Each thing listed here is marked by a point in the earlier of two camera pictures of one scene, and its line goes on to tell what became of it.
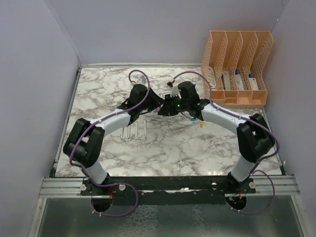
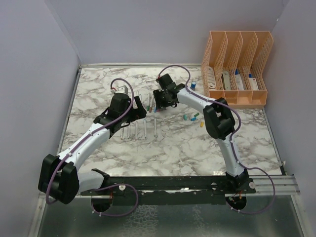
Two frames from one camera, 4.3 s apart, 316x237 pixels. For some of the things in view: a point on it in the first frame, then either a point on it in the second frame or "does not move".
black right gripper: (166, 109) to (159, 103)
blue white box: (239, 81) does not move
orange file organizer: (234, 67) does not move
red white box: (254, 84) does not move
